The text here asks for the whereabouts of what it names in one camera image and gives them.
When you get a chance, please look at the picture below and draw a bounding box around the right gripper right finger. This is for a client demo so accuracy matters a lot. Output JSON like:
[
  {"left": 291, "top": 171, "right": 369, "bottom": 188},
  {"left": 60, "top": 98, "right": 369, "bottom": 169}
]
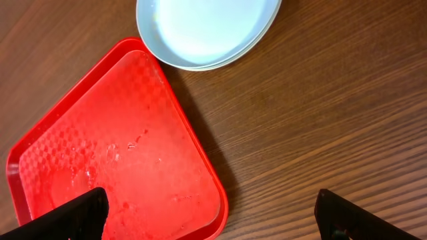
[{"left": 314, "top": 189, "right": 419, "bottom": 240}]

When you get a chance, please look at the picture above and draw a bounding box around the red plastic tray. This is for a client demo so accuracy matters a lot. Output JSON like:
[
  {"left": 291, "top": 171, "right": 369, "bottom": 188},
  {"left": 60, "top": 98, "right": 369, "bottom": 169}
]
[{"left": 6, "top": 38, "right": 229, "bottom": 239}]

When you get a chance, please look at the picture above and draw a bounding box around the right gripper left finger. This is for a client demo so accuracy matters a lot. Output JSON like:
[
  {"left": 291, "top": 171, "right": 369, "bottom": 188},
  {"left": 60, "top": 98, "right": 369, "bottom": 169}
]
[{"left": 1, "top": 187, "right": 109, "bottom": 240}]

